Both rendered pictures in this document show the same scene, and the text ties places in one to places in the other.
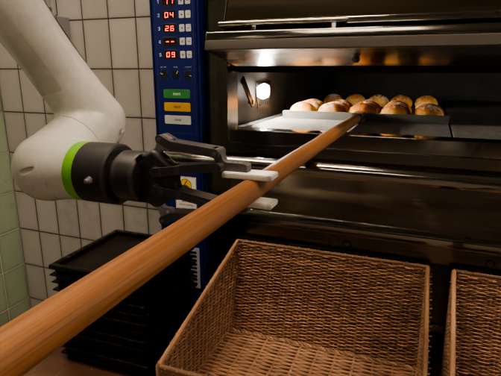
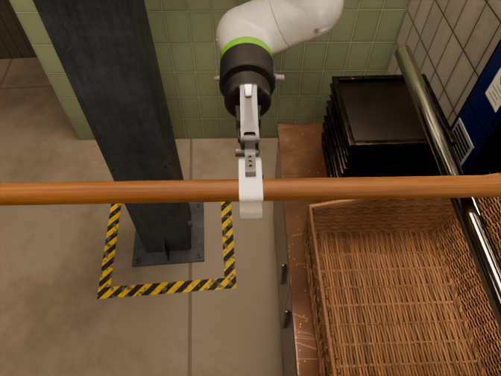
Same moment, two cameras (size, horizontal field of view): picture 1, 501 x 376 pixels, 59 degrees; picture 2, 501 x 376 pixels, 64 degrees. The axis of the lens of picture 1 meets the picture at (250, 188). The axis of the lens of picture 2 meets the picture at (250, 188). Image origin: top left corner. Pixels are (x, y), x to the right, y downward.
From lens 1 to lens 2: 0.61 m
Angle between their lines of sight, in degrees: 65
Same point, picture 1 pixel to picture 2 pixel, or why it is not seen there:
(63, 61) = not seen: outside the picture
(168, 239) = (75, 192)
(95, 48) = not seen: outside the picture
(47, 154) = (224, 34)
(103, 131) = (290, 27)
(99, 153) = (229, 63)
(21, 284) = (385, 57)
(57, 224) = (423, 26)
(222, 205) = (159, 192)
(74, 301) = not seen: outside the picture
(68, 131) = (255, 17)
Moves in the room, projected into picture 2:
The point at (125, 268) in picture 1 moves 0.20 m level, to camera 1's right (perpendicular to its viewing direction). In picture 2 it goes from (27, 194) to (42, 342)
